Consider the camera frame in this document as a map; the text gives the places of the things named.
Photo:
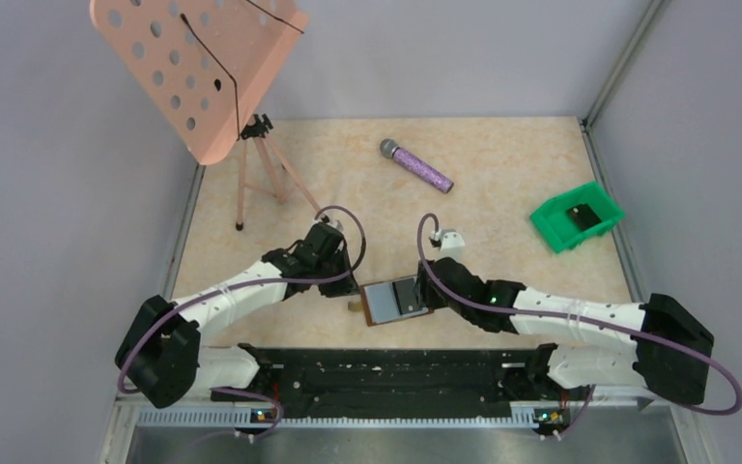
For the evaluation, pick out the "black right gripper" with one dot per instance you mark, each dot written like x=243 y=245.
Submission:
x=428 y=296

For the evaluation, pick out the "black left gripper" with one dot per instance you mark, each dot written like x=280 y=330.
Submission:
x=345 y=286

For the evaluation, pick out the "brown leather card holder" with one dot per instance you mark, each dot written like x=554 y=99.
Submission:
x=376 y=303

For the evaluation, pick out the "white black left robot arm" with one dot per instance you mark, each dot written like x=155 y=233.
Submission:
x=167 y=352

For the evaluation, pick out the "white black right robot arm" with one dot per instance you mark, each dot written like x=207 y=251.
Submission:
x=658 y=345

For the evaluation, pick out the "black card in bin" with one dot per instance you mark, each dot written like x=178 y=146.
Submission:
x=583 y=216

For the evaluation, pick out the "purple glitter microphone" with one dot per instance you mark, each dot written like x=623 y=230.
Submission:
x=391 y=150

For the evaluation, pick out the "green plastic bin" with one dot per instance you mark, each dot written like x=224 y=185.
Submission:
x=565 y=221

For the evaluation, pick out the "pink music stand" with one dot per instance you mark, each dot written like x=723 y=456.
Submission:
x=207 y=65

